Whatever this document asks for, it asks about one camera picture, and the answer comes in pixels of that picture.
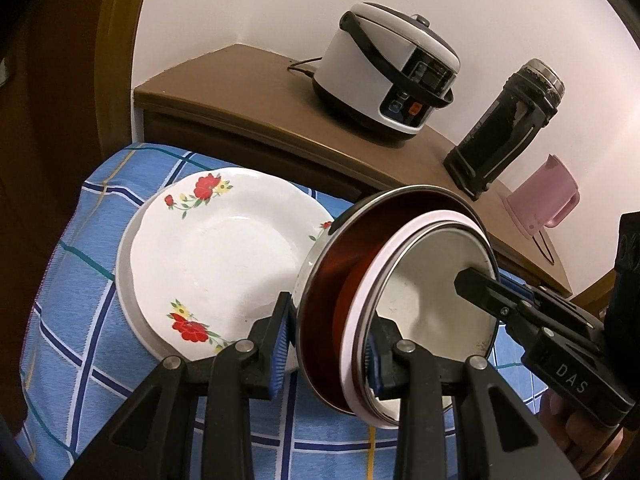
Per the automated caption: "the black rice cooker cord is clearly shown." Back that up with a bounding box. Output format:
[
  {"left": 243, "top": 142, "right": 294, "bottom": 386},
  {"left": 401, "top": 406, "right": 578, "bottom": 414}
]
[{"left": 286, "top": 56, "right": 324, "bottom": 80}]

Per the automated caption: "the silver black rice cooker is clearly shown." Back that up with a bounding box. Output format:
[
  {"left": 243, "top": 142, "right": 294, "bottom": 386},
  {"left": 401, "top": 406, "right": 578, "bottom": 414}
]
[{"left": 312, "top": 2, "right": 461, "bottom": 142}]

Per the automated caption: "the red flower white plate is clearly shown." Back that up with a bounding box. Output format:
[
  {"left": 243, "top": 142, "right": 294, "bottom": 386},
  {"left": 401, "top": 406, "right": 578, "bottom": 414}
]
[{"left": 129, "top": 167, "right": 332, "bottom": 361}]

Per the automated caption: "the person's right hand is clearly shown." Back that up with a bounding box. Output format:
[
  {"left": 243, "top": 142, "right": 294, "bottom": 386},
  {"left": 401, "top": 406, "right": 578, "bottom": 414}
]
[{"left": 537, "top": 389, "right": 634, "bottom": 479}]

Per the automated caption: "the stainless steel bowl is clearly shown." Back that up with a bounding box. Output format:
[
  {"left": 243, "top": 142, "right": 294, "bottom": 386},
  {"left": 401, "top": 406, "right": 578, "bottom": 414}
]
[{"left": 292, "top": 184, "right": 498, "bottom": 429}]

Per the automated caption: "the black thermos flask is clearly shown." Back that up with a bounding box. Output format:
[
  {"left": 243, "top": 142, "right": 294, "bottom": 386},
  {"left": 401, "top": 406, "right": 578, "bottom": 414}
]
[{"left": 444, "top": 58, "right": 565, "bottom": 200}]

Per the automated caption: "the pink electric kettle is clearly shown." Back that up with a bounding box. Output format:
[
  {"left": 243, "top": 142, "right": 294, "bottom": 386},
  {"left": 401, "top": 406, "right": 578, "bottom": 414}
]
[{"left": 502, "top": 155, "right": 580, "bottom": 238}]

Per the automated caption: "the black kettle power cord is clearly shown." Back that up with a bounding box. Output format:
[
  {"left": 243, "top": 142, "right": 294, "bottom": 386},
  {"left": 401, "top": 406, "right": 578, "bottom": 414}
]
[{"left": 531, "top": 231, "right": 557, "bottom": 266}]

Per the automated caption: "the brown wooden cabinet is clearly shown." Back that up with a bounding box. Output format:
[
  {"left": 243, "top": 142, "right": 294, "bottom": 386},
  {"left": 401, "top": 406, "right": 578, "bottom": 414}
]
[{"left": 132, "top": 42, "right": 574, "bottom": 298}]

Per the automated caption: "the brown wooden door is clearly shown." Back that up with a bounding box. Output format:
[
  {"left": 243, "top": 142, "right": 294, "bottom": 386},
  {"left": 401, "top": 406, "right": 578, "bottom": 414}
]
[{"left": 1, "top": 0, "right": 143, "bottom": 430}]

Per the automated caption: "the white enamel bowl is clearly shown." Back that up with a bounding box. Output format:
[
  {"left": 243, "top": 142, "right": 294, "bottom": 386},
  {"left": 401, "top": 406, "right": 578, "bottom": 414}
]
[{"left": 366, "top": 226, "right": 499, "bottom": 429}]

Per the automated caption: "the pink plastic bowl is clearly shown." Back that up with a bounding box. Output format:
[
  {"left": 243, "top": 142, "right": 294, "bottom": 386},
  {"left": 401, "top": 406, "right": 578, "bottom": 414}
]
[{"left": 342, "top": 209, "right": 490, "bottom": 424}]

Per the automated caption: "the blue plaid tablecloth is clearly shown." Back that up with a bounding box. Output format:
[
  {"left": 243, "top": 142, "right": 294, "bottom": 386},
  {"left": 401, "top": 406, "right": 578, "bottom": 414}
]
[{"left": 14, "top": 142, "right": 549, "bottom": 480}]

